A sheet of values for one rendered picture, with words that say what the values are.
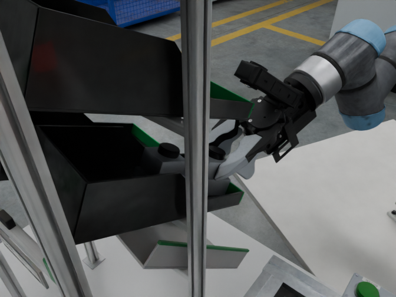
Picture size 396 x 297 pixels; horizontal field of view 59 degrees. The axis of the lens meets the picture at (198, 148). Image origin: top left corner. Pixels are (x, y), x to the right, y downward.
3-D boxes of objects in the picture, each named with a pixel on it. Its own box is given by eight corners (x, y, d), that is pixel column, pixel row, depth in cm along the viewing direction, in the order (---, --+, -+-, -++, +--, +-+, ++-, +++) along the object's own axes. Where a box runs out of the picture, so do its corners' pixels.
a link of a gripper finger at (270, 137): (257, 166, 51) (290, 123, 53) (253, 160, 50) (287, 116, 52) (232, 155, 54) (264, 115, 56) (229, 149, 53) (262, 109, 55)
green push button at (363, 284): (358, 282, 71) (361, 277, 69) (379, 294, 69) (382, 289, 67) (351, 297, 68) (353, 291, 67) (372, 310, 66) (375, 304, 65)
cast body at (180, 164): (163, 180, 54) (177, 139, 52) (181, 195, 51) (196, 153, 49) (116, 185, 48) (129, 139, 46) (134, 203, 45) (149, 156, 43)
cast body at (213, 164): (210, 181, 59) (224, 144, 57) (224, 195, 56) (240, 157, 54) (168, 181, 54) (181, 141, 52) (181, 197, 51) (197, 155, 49)
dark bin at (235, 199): (187, 164, 63) (200, 127, 61) (239, 204, 56) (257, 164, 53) (25, 179, 43) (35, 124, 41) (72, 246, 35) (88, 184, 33)
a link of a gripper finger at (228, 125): (206, 177, 59) (253, 148, 59) (191, 156, 55) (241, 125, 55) (200, 165, 62) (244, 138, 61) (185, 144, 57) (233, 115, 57)
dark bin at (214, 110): (185, 85, 54) (200, 36, 51) (248, 121, 46) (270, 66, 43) (-26, 55, 33) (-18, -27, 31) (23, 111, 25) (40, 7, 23)
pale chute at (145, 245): (194, 228, 77) (205, 211, 77) (237, 269, 69) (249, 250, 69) (95, 213, 55) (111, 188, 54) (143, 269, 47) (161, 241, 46)
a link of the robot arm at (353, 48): (394, 59, 59) (385, 15, 54) (348, 101, 58) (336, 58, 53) (356, 52, 66) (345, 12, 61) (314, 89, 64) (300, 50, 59)
